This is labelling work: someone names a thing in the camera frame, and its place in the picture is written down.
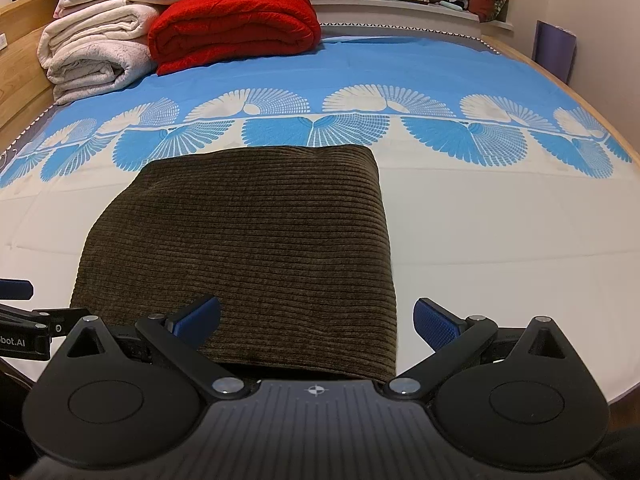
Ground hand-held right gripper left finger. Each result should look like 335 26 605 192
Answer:
64 296 248 402

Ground white folded quilt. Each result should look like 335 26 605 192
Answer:
37 0 161 106

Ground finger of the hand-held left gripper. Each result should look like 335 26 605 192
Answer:
0 280 35 301
0 306 85 337

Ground brown corduroy pants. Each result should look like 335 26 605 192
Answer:
70 144 399 384

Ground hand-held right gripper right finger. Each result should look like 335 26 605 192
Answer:
383 297 572 402

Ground red folded blanket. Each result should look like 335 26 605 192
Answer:
147 0 322 77

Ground purple board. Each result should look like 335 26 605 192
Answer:
531 20 578 85

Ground wooden bed frame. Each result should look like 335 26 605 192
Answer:
0 0 640 166

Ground white window sill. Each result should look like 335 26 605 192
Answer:
310 0 515 36

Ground blue white printed bedsheet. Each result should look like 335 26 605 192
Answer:
0 35 640 406

